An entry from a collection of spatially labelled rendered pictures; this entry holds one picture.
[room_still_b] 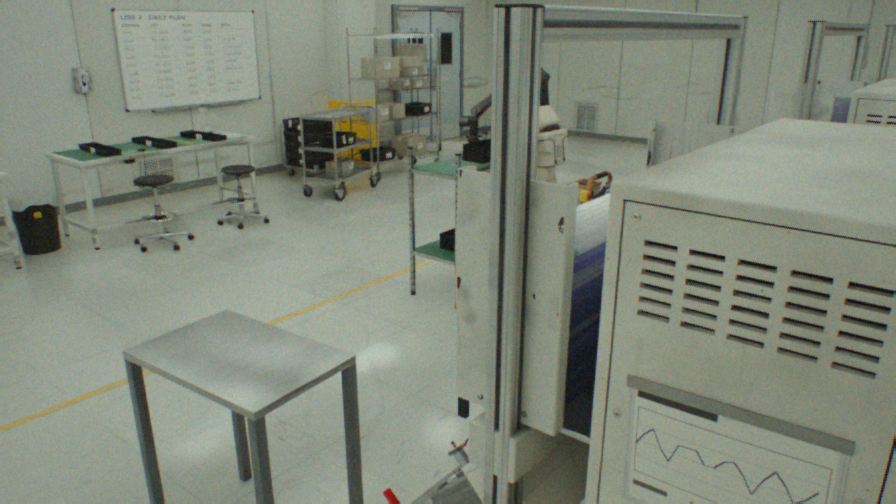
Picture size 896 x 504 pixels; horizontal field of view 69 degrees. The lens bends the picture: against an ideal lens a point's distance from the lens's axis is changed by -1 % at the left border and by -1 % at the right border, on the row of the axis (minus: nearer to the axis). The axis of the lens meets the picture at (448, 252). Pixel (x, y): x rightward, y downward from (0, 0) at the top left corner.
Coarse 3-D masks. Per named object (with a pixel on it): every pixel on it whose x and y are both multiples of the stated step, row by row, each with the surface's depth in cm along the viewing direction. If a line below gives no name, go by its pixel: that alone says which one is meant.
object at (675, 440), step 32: (640, 384) 75; (640, 416) 76; (672, 416) 73; (704, 416) 71; (736, 416) 68; (768, 416) 66; (640, 448) 77; (672, 448) 74; (704, 448) 71; (736, 448) 69; (768, 448) 67; (800, 448) 65; (832, 448) 63; (640, 480) 78; (672, 480) 75; (704, 480) 72; (736, 480) 70; (768, 480) 68; (800, 480) 66; (832, 480) 64
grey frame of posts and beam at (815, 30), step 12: (816, 24) 176; (816, 36) 176; (864, 36) 230; (804, 48) 179; (816, 48) 177; (852, 48) 233; (864, 48) 232; (804, 60) 180; (816, 60) 178; (852, 60) 234; (804, 72) 180; (816, 72) 180; (852, 72) 236; (804, 108) 182
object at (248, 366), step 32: (224, 320) 258; (256, 320) 258; (128, 352) 232; (160, 352) 232; (192, 352) 232; (224, 352) 232; (256, 352) 232; (288, 352) 232; (320, 352) 232; (192, 384) 212; (224, 384) 211; (256, 384) 211; (288, 384) 211; (352, 384) 232; (256, 416) 197; (352, 416) 235; (256, 448) 200; (352, 448) 239; (160, 480) 252; (256, 480) 205; (352, 480) 245
